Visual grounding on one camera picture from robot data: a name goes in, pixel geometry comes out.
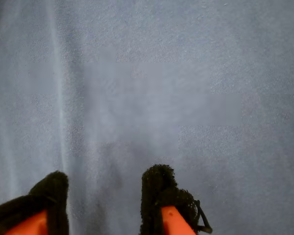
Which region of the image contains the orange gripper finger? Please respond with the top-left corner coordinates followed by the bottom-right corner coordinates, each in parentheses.
top-left (0, 170), bottom-right (70, 235)
top-left (139, 164), bottom-right (201, 235)

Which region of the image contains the blue printed T-shirt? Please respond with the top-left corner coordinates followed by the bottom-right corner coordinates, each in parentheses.
top-left (0, 0), bottom-right (294, 235)

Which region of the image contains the black zip tie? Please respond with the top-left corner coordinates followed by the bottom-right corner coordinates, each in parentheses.
top-left (195, 199), bottom-right (213, 234)

